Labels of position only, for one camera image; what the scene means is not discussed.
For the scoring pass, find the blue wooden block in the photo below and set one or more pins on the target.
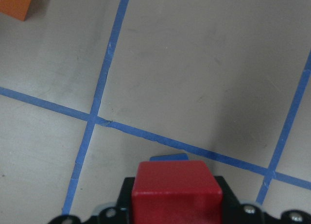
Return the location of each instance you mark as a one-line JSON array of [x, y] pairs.
[[173, 157]]

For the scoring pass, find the red wooden block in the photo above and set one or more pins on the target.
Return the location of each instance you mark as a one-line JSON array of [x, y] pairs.
[[176, 192]]

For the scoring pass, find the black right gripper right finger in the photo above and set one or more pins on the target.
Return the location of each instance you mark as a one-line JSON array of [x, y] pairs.
[[230, 204]]

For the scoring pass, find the orange wooden block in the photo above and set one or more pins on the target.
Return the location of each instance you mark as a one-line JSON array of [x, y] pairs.
[[15, 8]]

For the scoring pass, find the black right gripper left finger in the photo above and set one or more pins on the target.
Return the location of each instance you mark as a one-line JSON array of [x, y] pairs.
[[124, 202]]

